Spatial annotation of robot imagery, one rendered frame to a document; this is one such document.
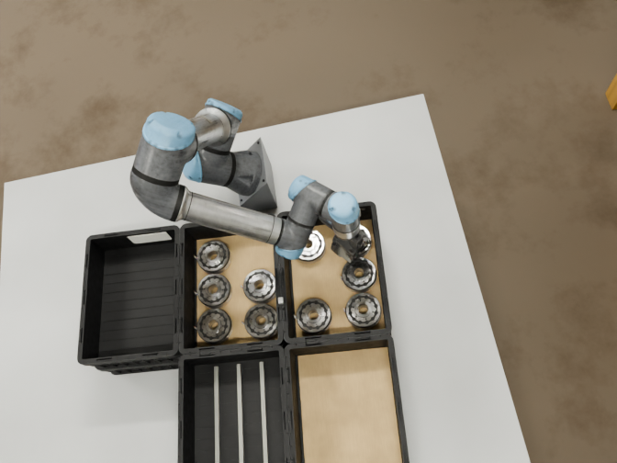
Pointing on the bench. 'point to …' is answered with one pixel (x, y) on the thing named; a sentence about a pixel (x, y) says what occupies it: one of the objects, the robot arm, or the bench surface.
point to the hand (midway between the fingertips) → (345, 247)
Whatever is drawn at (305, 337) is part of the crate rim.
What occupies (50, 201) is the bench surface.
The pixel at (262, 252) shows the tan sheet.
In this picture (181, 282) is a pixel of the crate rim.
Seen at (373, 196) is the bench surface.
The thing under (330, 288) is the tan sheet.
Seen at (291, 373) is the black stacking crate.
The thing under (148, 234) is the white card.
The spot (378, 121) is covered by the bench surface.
